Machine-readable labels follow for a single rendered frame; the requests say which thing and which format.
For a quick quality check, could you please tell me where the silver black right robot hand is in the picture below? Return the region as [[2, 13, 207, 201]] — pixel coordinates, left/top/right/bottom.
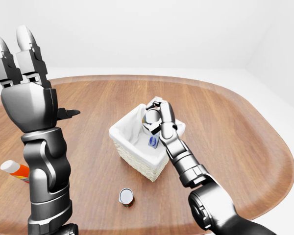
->
[[143, 96, 180, 148]]

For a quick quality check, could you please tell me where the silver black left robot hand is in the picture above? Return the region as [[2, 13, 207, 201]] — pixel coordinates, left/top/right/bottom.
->
[[0, 24, 81, 135]]

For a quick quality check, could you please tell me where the silver-topped soup can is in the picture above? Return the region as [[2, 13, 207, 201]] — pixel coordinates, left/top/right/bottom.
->
[[142, 109, 163, 130]]

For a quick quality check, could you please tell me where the blue white cream cheese box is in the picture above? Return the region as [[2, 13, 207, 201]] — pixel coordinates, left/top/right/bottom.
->
[[147, 133, 161, 150]]

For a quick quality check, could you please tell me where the white woven basket with liner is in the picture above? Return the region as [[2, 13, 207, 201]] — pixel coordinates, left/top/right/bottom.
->
[[108, 102, 187, 183]]

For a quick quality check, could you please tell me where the orange bottle with white cap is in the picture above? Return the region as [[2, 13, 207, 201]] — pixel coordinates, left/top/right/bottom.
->
[[0, 160, 31, 185]]

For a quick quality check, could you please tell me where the small red-labelled tin can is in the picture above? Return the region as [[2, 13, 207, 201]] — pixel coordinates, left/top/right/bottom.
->
[[118, 188, 135, 209]]

